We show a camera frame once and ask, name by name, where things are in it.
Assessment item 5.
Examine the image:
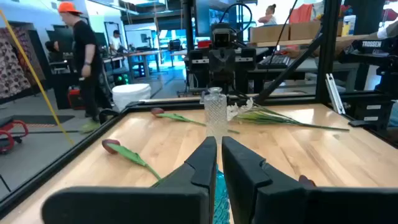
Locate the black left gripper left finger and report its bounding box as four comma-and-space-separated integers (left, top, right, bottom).
41, 136, 218, 224

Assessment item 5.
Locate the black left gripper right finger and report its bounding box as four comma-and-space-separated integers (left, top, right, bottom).
221, 136, 398, 224

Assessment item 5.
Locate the clear glass vase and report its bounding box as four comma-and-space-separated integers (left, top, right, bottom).
203, 86, 228, 146

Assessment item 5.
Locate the white artificial flower bunch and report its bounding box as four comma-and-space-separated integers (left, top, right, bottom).
226, 97, 351, 132

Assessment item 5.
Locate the teal glass vase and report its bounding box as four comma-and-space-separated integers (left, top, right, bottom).
213, 164, 231, 224

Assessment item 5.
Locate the black keyboard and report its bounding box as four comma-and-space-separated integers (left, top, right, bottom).
257, 54, 292, 70

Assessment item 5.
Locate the brown cardboard box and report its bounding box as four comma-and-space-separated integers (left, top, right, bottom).
289, 20, 322, 40
249, 24, 290, 44

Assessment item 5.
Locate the person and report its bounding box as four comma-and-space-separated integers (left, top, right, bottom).
363, 18, 398, 41
58, 1, 105, 123
257, 3, 277, 26
108, 30, 125, 55

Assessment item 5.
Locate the white plastic bucket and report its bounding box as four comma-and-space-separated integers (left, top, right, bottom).
111, 83, 152, 112

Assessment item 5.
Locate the red portable generator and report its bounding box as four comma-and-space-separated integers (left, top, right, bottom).
67, 86, 85, 110

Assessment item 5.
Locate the black floor mat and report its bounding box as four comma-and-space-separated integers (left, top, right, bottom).
12, 114, 75, 126

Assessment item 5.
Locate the red rolling stool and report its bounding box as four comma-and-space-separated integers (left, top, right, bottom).
0, 115, 29, 156

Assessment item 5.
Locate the red mandala patterned fabric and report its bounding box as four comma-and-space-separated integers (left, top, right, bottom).
14, 26, 47, 82

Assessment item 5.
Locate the floral patterned fabric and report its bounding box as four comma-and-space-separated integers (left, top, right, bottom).
0, 29, 32, 100

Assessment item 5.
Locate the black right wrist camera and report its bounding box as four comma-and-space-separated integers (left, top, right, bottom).
211, 23, 233, 49

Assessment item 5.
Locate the silver aluminium bracket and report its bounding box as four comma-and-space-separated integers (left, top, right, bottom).
325, 73, 346, 115

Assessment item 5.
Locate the yellow hanging cable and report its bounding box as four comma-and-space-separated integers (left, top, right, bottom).
0, 9, 75, 146

